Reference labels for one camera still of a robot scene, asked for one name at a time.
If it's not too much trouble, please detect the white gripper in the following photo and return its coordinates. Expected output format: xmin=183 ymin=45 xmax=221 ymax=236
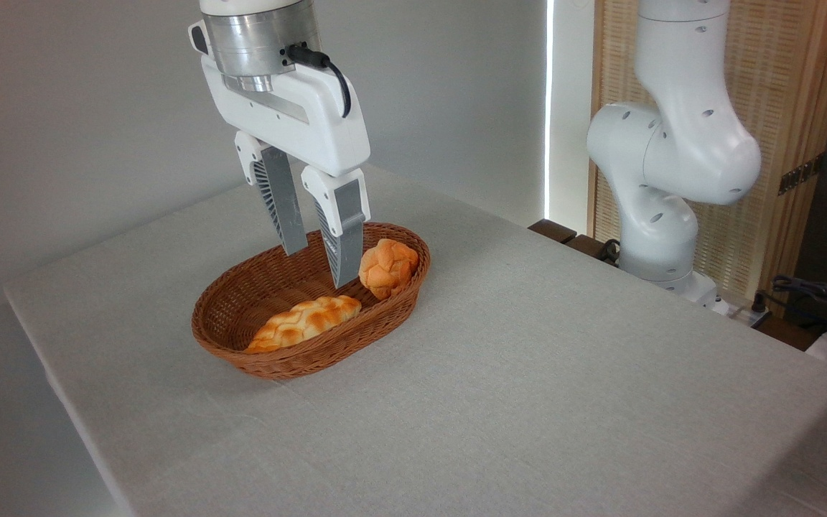
xmin=201 ymin=56 xmax=372 ymax=289

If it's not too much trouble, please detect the round knotted bread roll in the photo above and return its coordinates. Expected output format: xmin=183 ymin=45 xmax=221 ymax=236
xmin=358 ymin=238 xmax=420 ymax=300

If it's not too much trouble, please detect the long braided bread loaf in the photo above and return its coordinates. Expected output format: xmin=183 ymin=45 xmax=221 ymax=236
xmin=245 ymin=295 xmax=363 ymax=354

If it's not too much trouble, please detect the brown wicker oval basket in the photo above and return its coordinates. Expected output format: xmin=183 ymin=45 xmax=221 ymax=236
xmin=191 ymin=222 xmax=431 ymax=380

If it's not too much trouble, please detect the grey tablecloth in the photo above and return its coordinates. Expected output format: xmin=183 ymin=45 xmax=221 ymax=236
xmin=3 ymin=162 xmax=827 ymax=517

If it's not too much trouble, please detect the white power strip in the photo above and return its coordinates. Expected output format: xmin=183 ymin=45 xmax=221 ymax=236
xmin=714 ymin=298 xmax=773 ymax=329

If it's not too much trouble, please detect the black screen hinge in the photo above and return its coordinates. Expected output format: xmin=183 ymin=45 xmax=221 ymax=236
xmin=778 ymin=154 xmax=824 ymax=195

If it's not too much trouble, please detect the wooden woven folding screen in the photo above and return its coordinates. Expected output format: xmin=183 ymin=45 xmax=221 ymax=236
xmin=589 ymin=0 xmax=827 ymax=317

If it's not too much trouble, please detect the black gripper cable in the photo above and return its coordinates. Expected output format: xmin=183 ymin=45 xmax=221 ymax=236
xmin=286 ymin=45 xmax=352 ymax=118

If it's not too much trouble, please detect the black cable bundle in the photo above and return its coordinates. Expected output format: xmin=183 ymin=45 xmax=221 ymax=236
xmin=751 ymin=275 xmax=827 ymax=340

